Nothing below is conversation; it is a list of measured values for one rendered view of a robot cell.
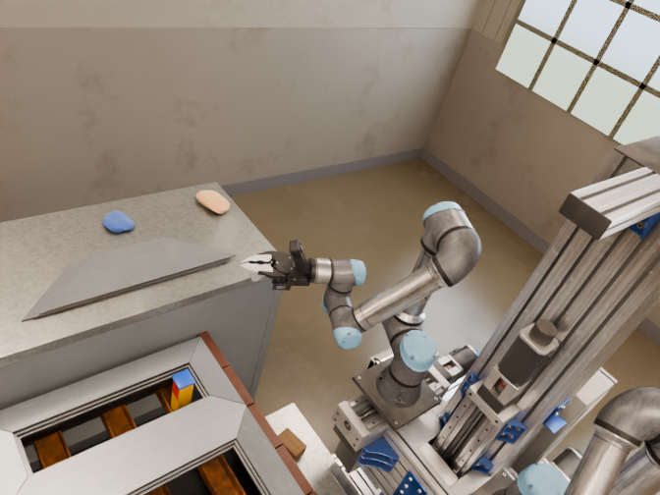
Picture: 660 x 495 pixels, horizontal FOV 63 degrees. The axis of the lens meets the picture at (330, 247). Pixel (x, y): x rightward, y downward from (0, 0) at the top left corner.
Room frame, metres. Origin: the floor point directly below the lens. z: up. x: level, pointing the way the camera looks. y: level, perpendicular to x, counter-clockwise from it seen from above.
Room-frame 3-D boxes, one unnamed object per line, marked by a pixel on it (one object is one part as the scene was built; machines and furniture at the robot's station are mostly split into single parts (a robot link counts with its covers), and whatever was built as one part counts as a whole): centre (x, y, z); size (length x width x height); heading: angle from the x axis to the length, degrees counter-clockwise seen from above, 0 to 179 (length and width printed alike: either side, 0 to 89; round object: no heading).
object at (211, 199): (1.82, 0.53, 1.07); 0.16 x 0.10 x 0.04; 57
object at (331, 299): (1.18, -0.07, 1.33); 0.11 x 0.08 x 0.11; 22
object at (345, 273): (1.20, -0.06, 1.43); 0.11 x 0.08 x 0.09; 112
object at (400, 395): (1.18, -0.36, 1.09); 0.15 x 0.15 x 0.10
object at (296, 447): (1.06, -0.08, 0.70); 0.10 x 0.06 x 0.05; 60
